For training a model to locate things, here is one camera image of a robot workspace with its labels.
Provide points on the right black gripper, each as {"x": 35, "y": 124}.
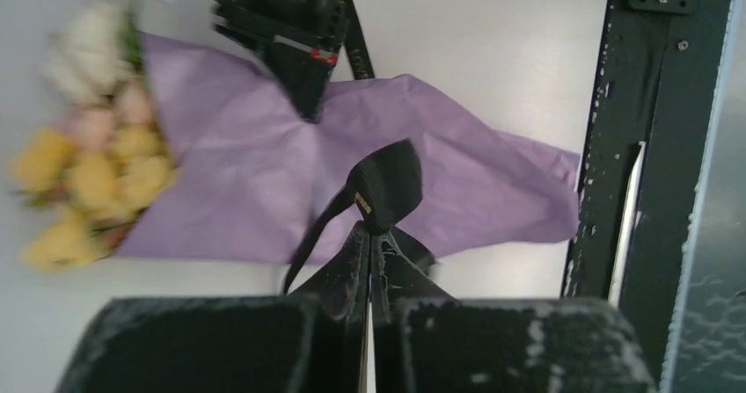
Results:
{"x": 298, "y": 41}

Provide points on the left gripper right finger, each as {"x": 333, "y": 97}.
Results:
{"x": 428, "y": 341}

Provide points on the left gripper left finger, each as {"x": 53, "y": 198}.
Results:
{"x": 311, "y": 340}

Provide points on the pink wrapping paper sheet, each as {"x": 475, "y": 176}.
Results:
{"x": 253, "y": 175}

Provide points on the pink fake flower stem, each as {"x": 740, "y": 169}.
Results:
{"x": 92, "y": 128}

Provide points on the yellow fake flower stem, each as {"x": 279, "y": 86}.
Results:
{"x": 99, "y": 194}

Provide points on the white fake flower stem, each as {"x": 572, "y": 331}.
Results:
{"x": 95, "y": 60}

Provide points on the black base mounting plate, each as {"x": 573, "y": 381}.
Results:
{"x": 660, "y": 67}

